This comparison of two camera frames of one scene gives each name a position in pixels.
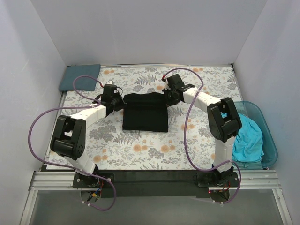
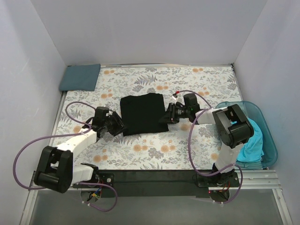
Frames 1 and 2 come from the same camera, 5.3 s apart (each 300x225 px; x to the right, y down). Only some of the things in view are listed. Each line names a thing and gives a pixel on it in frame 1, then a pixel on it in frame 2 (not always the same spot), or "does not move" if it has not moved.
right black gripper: x=168 y=96 to x=174 y=113
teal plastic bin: x=269 y=146 does not move
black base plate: x=154 y=183 does not move
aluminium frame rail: x=248 y=180 does not move
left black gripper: x=119 y=102 to x=114 y=125
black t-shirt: x=146 y=112 does not move
